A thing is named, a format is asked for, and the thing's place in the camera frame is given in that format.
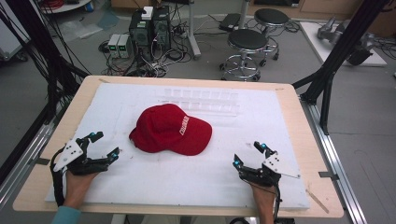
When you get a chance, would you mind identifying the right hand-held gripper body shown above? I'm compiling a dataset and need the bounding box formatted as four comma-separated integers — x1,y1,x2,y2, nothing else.
241,151,303,189

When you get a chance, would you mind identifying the black metal frame with cables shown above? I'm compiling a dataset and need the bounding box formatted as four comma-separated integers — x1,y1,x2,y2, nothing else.
0,0,92,127

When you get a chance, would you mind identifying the white box with black adapter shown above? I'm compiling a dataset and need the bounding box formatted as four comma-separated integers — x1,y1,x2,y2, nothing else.
136,5,155,21

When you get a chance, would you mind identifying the thin wooden stick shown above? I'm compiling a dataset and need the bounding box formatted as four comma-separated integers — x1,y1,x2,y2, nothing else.
305,188,331,215

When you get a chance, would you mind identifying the grey power supply unit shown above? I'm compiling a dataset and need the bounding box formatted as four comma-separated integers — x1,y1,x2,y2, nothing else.
117,33,134,60
106,33,121,60

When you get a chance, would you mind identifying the black flat case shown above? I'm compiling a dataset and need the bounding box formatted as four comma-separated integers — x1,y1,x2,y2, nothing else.
218,12,242,33

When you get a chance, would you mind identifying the red baseball cap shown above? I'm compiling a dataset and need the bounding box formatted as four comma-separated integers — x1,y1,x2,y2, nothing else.
128,103,214,157

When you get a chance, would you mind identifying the black round stool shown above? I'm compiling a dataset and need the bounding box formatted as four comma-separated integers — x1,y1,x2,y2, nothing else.
253,7,291,68
219,28,271,83

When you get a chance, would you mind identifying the white foam mat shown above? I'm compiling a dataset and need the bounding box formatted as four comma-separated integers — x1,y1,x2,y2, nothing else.
45,82,311,212

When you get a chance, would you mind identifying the grey metal desk leg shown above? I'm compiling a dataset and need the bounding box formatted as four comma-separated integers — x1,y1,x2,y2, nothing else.
186,0,203,61

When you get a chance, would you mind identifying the grey metal pole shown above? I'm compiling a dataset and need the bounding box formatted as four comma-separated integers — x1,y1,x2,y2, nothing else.
237,0,252,31

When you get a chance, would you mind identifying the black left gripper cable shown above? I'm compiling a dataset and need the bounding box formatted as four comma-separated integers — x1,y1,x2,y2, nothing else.
49,148,68,208

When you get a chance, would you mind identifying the white floor platform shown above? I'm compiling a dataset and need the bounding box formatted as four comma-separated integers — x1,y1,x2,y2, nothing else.
298,21,389,68

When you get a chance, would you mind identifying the person's right hand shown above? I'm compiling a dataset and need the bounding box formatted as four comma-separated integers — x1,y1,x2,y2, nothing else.
247,181,278,216

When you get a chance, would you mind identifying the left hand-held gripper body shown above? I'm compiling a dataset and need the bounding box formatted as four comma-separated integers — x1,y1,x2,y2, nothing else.
51,138,110,176

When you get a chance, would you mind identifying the white round table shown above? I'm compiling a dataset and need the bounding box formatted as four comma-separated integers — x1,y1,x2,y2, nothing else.
39,0,93,15

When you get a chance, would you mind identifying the black metal frame stand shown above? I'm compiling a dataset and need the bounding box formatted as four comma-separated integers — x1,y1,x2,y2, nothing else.
291,0,391,136

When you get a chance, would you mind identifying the tangle of floor cables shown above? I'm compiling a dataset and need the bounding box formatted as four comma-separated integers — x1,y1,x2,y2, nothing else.
97,12,200,78

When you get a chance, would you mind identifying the aluminium rail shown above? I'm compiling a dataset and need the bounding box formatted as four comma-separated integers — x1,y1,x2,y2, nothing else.
0,119,64,203
299,98,369,224

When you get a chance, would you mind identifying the black computer tower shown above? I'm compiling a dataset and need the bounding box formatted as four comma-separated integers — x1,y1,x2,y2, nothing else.
128,8,154,62
151,5,173,53

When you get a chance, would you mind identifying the clear plastic compartment tray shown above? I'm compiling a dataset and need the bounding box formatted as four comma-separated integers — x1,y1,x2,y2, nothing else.
157,87,243,118

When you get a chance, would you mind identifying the person's left hand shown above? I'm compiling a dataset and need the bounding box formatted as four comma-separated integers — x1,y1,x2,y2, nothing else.
64,170,100,209

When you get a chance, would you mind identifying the clear plastic sheet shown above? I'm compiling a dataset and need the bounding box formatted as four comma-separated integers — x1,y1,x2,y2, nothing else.
58,19,105,42

